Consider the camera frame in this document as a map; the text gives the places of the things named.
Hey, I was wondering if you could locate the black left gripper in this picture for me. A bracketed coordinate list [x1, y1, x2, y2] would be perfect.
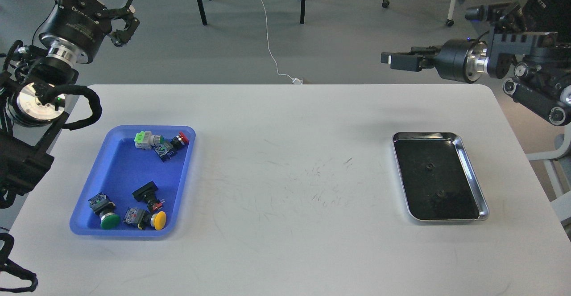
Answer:
[29, 0, 140, 65]

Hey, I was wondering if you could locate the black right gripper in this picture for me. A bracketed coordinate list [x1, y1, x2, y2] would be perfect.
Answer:
[380, 39, 487, 83]

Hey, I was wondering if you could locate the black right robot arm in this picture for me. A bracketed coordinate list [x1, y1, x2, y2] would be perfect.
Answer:
[380, 2, 570, 127]

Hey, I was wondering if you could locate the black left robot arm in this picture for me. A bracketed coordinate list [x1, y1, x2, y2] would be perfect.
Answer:
[0, 0, 140, 209]

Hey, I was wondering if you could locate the silver metal tray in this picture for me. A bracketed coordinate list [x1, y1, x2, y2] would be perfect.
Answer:
[392, 132, 489, 224]

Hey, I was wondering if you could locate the blue plastic tray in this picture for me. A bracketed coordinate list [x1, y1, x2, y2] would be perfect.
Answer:
[70, 125, 196, 239]

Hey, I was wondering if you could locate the black equipment case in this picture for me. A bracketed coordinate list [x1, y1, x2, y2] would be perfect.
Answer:
[523, 0, 571, 38]

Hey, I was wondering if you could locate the green white push button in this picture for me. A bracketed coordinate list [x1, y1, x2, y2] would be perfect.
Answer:
[134, 131, 165, 150]

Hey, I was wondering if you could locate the green mushroom push button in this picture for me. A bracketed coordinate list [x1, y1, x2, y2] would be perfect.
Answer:
[88, 193, 120, 230]

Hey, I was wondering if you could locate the yellow mushroom push button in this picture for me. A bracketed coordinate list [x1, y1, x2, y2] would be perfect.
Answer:
[123, 207, 167, 230]

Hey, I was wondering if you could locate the red push button switch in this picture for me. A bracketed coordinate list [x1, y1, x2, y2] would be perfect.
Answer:
[152, 132, 190, 162]

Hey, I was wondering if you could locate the black push button switch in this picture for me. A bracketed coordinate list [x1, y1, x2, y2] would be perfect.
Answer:
[132, 181, 165, 213]

